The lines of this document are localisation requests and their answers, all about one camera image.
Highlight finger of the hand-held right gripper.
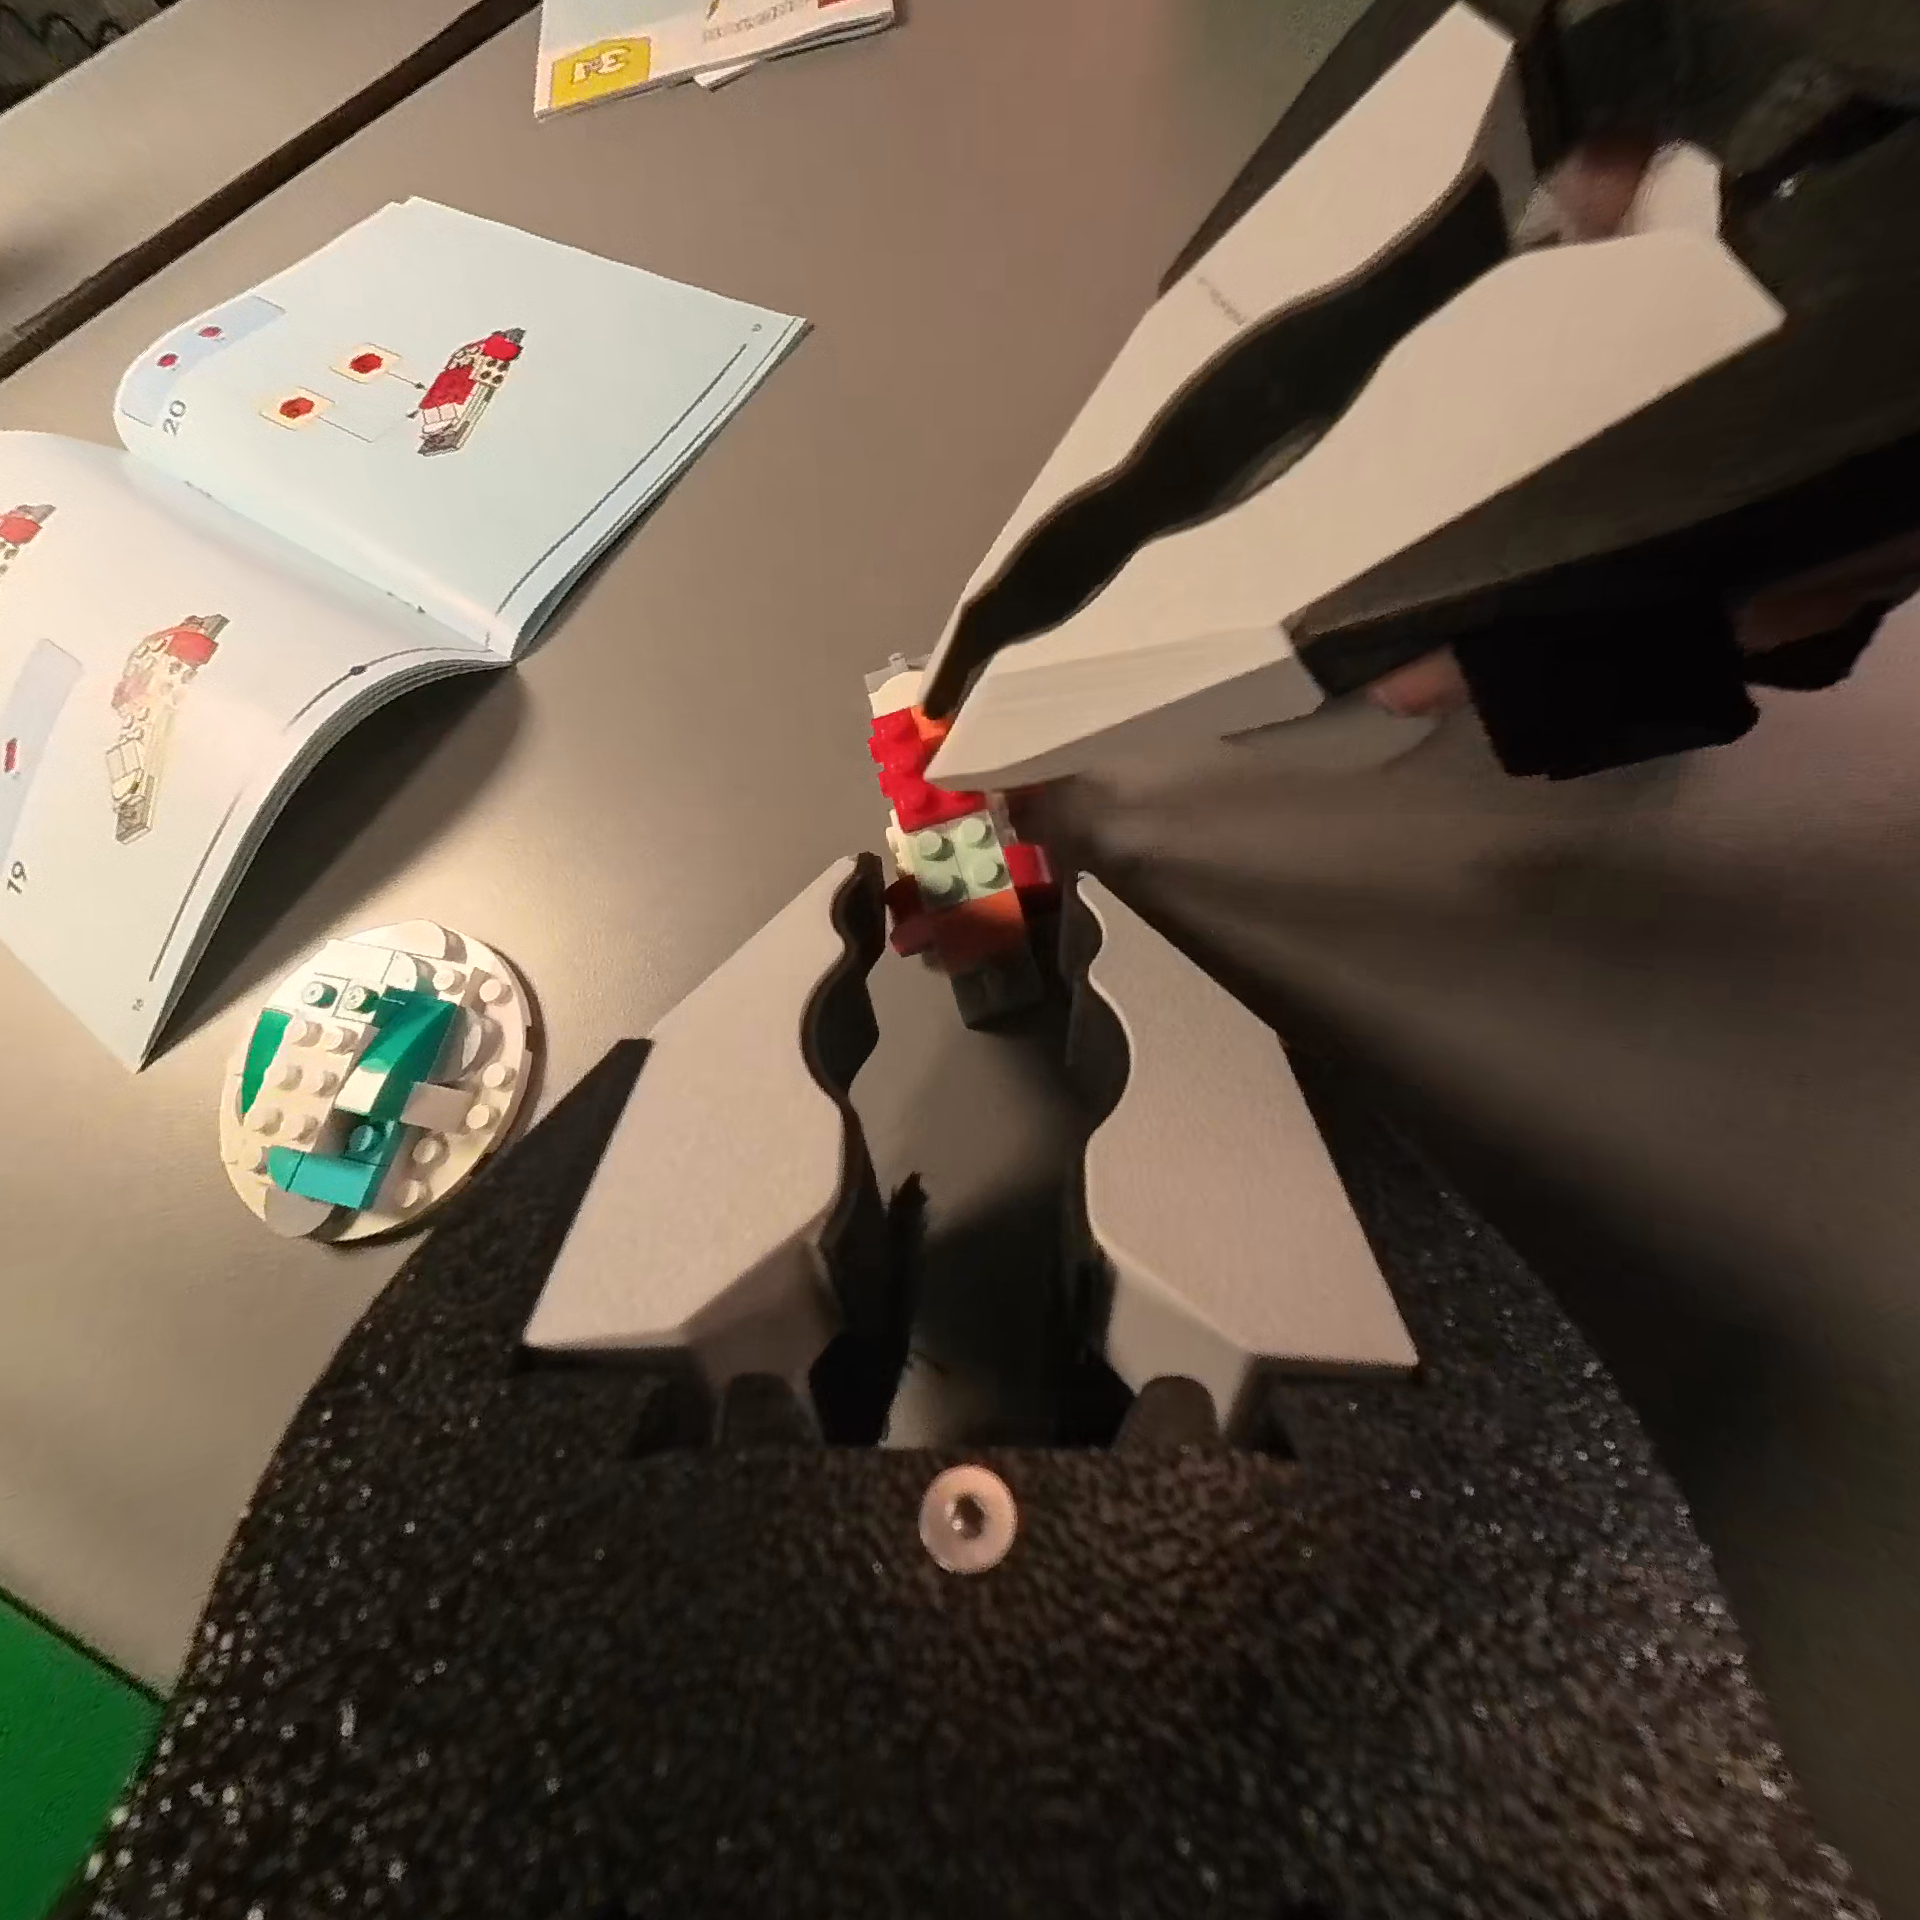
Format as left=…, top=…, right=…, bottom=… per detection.
left=916, top=2, right=1539, bottom=714
left=922, top=227, right=1789, bottom=791

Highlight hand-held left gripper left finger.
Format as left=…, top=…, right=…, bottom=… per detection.
left=520, top=856, right=887, bottom=1404

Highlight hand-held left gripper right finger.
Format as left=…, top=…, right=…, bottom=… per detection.
left=1057, top=870, right=1424, bottom=1428

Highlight white red green lego model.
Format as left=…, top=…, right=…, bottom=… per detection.
left=866, top=650, right=1063, bottom=1032

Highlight green plastic bins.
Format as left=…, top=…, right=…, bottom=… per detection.
left=0, top=1586, right=167, bottom=1920

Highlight round white and teal lego base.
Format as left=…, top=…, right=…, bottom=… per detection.
left=220, top=916, right=548, bottom=1245

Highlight open light blue instruction booklet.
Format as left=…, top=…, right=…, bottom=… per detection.
left=0, top=196, right=813, bottom=1078

